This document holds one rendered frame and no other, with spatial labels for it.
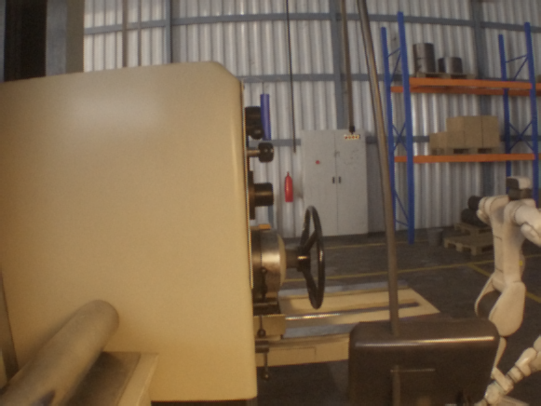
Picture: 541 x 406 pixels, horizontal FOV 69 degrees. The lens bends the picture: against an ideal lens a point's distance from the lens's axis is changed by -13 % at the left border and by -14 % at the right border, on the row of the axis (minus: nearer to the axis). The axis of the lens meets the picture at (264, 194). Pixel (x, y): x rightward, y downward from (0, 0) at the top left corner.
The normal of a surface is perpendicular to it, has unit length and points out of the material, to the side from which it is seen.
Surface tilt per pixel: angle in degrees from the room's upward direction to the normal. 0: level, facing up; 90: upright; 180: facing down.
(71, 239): 90
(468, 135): 90
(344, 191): 90
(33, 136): 90
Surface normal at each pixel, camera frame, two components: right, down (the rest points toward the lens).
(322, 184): 0.04, 0.08
